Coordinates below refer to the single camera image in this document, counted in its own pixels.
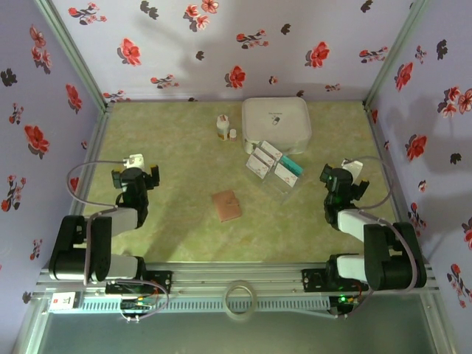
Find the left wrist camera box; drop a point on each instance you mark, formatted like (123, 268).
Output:
(134, 161)

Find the aluminium corner post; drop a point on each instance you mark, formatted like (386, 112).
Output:
(75, 55)
(395, 55)

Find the aluminium side rail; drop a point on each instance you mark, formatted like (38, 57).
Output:
(94, 147)
(383, 147)

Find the white power adapter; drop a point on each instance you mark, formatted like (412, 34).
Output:
(64, 302)

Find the white bottle orange label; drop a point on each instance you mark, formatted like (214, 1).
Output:
(222, 127)

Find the white flower-print card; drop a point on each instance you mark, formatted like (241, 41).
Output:
(272, 149)
(264, 158)
(287, 176)
(257, 167)

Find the teal plastic card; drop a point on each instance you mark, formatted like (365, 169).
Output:
(293, 166)

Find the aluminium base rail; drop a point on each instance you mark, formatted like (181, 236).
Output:
(239, 271)

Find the stack of small packets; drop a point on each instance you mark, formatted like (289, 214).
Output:
(284, 195)

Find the white fabric zip case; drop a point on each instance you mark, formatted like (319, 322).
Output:
(276, 121)

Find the small white bottle pink label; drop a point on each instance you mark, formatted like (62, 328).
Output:
(232, 135)

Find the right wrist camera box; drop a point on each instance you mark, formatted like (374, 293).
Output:
(353, 169)

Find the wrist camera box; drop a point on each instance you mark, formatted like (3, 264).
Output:
(134, 161)
(353, 169)

